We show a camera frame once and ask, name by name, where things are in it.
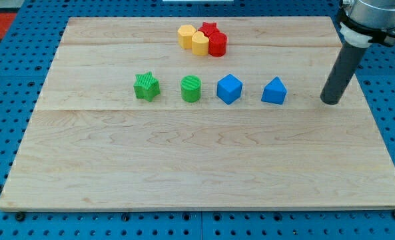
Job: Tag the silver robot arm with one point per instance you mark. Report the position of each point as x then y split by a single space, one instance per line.
364 22

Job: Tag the blue cube block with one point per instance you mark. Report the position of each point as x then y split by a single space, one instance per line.
229 89

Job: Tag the yellow hexagon block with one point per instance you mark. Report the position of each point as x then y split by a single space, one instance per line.
185 34

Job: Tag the green cylinder block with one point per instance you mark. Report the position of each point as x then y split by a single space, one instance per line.
190 88

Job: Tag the green star block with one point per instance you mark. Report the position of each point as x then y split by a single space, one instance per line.
146 86

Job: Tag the yellow heart block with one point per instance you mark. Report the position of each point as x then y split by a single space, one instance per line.
199 44

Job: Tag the red cylinder block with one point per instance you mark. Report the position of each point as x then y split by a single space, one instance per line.
217 44

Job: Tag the blue triangular prism block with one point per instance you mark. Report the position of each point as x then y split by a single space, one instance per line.
274 92

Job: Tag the red star block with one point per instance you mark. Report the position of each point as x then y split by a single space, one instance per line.
208 29

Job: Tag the light wooden board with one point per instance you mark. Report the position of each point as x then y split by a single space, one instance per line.
92 146

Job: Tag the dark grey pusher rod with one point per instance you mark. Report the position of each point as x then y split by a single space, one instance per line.
342 71

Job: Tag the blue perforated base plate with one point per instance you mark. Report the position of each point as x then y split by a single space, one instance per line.
26 53

